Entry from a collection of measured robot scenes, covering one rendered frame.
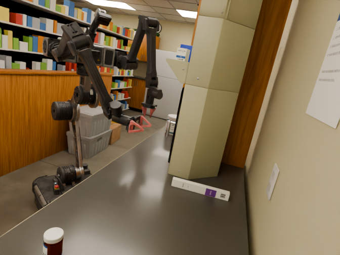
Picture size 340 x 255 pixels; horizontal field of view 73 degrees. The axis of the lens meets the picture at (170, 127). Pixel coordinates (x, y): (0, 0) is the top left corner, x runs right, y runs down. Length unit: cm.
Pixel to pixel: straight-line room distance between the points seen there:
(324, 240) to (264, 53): 112
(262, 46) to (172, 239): 110
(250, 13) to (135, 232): 102
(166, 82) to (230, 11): 519
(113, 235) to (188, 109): 63
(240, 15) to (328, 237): 92
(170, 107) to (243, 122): 487
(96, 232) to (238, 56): 93
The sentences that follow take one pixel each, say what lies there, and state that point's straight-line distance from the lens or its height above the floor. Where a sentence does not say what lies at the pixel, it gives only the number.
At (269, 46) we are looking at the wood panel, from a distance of 146.
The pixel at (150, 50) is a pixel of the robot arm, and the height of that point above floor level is 155.
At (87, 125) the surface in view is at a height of 50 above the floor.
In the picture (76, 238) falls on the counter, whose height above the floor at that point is 94.
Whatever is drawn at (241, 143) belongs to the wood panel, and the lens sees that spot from 150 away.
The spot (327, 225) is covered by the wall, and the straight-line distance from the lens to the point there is 50.
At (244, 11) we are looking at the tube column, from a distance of 118.
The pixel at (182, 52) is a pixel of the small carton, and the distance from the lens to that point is 117.
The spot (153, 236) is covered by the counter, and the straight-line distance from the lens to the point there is 83.
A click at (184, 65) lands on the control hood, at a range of 110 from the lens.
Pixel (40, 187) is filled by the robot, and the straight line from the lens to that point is 239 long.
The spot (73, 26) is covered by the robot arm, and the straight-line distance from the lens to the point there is 130.
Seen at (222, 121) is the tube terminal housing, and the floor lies 126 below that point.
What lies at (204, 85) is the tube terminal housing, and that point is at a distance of 108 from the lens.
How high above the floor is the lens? 148
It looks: 15 degrees down
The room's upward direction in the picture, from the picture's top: 11 degrees clockwise
